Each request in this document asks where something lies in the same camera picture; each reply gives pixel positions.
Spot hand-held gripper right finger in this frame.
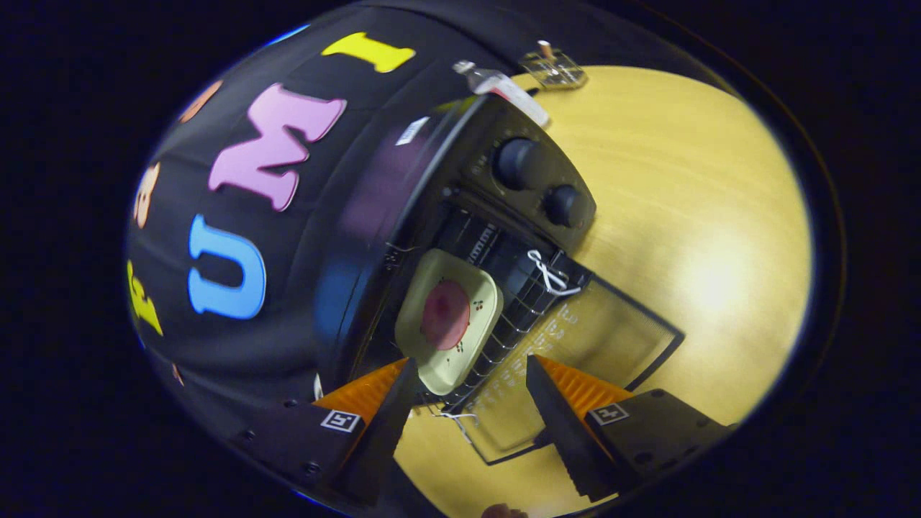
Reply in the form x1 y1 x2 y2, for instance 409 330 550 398
525 354 732 503

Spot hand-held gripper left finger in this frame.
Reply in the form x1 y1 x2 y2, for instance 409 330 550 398
229 357 420 508

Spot cream square plate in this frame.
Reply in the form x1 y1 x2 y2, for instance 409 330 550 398
394 248 504 396

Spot pink round food slice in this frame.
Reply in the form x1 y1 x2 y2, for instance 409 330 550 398
420 279 471 351

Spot black toaster oven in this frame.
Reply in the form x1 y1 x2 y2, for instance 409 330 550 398
314 94 686 467

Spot metal oven rack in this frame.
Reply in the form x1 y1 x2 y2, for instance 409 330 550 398
425 209 592 414

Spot clear bottle with white label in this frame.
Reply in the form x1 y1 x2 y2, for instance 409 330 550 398
452 60 551 129

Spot white string tie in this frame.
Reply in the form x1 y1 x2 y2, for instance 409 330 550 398
527 250 582 297
432 409 479 443

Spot metal wire basket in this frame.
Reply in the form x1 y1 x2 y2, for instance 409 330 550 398
520 49 589 91

